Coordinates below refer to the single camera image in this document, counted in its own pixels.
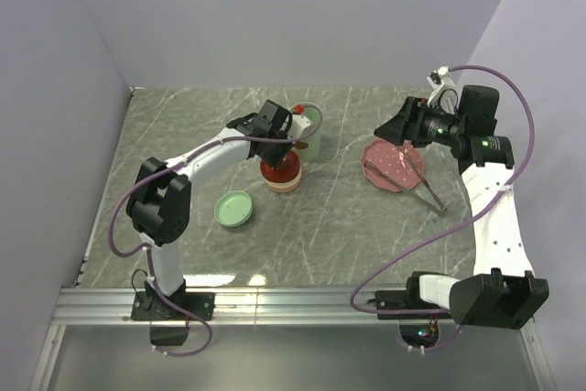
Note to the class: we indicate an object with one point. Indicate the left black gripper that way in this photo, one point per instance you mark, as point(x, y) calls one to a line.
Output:
point(275, 161)

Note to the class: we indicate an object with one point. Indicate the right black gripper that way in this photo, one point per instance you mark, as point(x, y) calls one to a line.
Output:
point(407, 124)

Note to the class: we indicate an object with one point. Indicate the red round lid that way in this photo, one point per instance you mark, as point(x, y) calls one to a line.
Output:
point(286, 170)

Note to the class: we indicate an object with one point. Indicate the cream pink bowl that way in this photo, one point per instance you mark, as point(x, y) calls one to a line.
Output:
point(285, 186)

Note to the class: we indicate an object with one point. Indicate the green tin canister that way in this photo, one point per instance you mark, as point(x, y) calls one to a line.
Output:
point(308, 148)

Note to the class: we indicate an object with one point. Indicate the green round lid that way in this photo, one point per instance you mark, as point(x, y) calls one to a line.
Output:
point(233, 209)

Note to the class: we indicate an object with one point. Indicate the metal tongs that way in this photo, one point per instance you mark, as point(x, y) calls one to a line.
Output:
point(422, 193)

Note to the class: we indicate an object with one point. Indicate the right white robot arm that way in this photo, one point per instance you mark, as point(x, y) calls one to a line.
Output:
point(503, 291)

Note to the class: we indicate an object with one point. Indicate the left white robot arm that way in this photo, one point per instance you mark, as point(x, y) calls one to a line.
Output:
point(159, 207)

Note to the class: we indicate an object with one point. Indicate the pink dotted plate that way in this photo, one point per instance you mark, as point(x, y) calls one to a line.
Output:
point(397, 163)

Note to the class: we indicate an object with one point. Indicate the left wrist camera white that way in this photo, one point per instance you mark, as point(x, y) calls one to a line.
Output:
point(300, 123)

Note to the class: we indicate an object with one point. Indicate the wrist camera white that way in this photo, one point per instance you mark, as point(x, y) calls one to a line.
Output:
point(444, 95)
point(300, 123)

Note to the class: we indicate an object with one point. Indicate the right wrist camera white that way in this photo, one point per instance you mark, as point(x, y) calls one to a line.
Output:
point(444, 95)

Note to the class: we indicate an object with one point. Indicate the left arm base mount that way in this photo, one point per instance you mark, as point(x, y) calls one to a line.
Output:
point(169, 327)

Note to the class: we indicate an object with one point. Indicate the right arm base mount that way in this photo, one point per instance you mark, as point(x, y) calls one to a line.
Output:
point(418, 322)

